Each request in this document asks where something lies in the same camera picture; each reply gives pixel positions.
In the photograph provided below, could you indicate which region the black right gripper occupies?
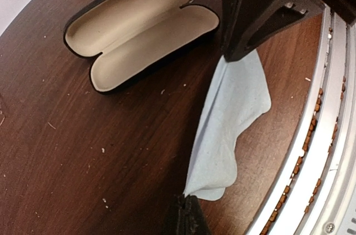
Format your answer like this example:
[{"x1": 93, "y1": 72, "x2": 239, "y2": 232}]
[{"x1": 224, "y1": 0, "x2": 355, "y2": 62}]

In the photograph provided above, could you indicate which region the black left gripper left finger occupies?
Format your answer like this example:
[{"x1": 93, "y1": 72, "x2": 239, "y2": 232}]
[{"x1": 161, "y1": 195, "x2": 185, "y2": 235}]

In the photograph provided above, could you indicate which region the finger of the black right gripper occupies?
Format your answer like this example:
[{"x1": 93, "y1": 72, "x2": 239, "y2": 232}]
[{"x1": 221, "y1": 0, "x2": 242, "y2": 57}]

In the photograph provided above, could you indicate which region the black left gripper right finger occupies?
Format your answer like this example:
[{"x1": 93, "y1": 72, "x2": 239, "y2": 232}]
[{"x1": 184, "y1": 196, "x2": 211, "y2": 235}]

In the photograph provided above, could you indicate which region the light blue cloth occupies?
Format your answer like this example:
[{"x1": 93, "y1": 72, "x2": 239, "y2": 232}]
[{"x1": 184, "y1": 50, "x2": 271, "y2": 201}]

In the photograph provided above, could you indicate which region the black woven glasses case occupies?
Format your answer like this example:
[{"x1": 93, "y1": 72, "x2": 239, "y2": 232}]
[{"x1": 63, "y1": 0, "x2": 220, "y2": 93}]

